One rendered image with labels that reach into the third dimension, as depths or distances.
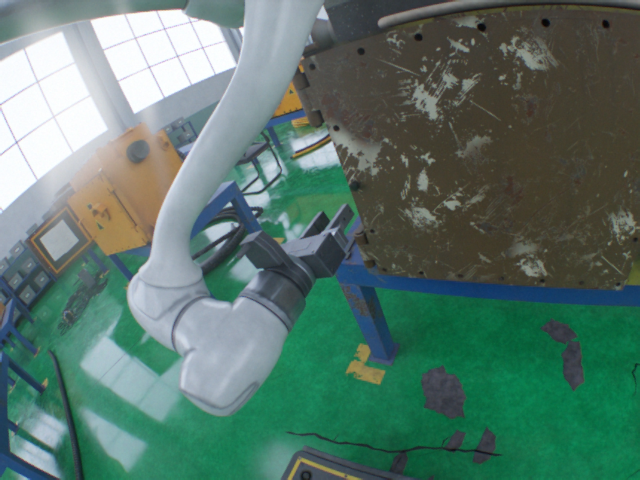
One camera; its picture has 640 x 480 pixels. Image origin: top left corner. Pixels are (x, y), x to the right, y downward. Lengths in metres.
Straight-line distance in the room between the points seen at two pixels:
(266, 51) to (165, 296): 0.33
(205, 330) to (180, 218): 0.15
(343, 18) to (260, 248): 0.47
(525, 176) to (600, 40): 0.27
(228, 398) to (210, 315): 0.11
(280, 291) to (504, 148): 0.42
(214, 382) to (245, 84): 0.33
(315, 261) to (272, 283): 0.07
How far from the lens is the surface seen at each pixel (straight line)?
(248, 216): 2.29
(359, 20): 0.63
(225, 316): 0.38
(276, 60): 0.32
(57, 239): 3.51
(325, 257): 0.42
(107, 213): 2.13
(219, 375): 0.36
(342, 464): 0.95
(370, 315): 1.10
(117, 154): 2.20
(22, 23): 0.52
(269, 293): 0.39
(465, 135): 0.53
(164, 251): 0.43
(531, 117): 0.52
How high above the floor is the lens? 1.22
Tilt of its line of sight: 33 degrees down
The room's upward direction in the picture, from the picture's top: 25 degrees counter-clockwise
